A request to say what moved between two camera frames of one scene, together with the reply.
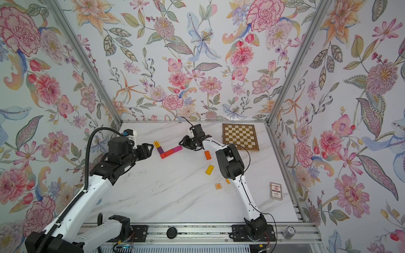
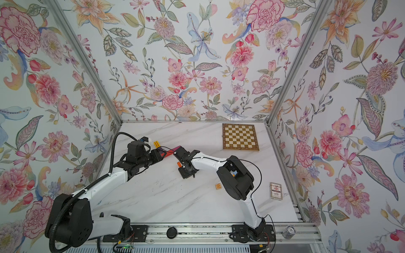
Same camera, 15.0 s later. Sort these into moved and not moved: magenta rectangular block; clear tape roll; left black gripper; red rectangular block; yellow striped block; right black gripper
Moved: right black gripper; left black gripper
Not moved: magenta rectangular block; yellow striped block; clear tape roll; red rectangular block
